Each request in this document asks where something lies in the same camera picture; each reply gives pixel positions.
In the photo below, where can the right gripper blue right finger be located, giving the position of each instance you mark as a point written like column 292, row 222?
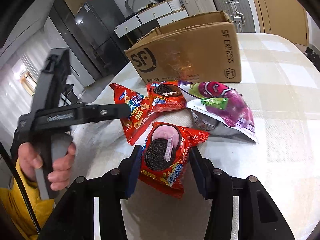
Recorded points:
column 204, row 173

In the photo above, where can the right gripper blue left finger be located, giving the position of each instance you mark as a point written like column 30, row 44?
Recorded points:
column 129, row 172

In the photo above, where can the red Oreo snack bag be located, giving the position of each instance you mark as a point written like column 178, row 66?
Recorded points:
column 165, row 156

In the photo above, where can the red cone snack bag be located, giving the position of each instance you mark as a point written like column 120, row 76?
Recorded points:
column 141, row 115

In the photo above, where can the left hand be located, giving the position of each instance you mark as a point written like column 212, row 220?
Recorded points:
column 30, row 160

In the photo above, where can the checkered tablecloth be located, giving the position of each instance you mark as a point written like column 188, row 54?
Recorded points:
column 281, row 86

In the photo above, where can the brown SF cardboard box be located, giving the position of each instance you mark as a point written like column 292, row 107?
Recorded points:
column 198, row 48

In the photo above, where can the dark grey refrigerator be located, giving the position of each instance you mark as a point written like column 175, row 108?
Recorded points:
column 97, row 20

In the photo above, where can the white drawer desk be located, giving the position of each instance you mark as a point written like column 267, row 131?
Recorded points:
column 164, row 13

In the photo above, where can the beige suitcase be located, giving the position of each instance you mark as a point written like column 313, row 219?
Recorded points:
column 195, row 7

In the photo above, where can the silver suitcase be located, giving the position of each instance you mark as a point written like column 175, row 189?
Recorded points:
column 239, row 12

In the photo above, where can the wooden door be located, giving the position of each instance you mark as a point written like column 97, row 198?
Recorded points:
column 285, row 18

